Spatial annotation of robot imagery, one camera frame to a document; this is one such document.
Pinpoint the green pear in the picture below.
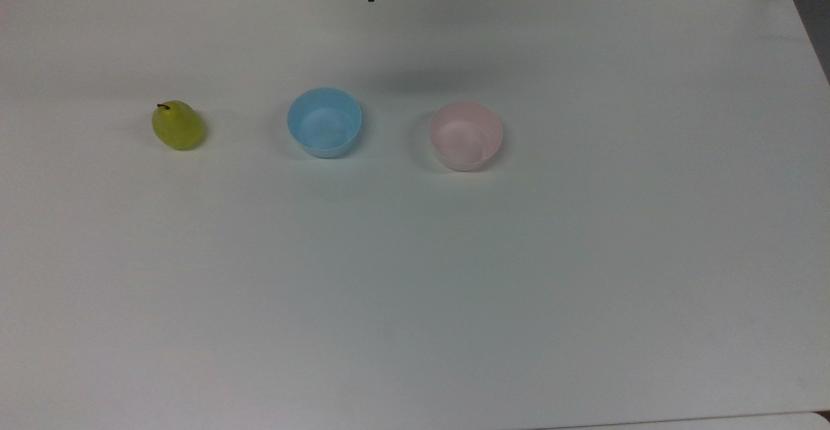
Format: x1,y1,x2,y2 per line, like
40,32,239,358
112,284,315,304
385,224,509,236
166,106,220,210
152,100,206,151

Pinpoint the light blue plastic bowl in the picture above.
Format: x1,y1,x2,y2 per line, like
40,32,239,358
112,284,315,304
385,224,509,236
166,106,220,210
287,87,363,159

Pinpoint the pink plastic bowl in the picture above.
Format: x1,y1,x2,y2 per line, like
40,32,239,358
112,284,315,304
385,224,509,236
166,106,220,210
428,101,504,173

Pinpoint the white adjacent table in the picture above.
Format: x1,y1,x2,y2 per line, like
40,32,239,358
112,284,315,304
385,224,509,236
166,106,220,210
532,411,830,430

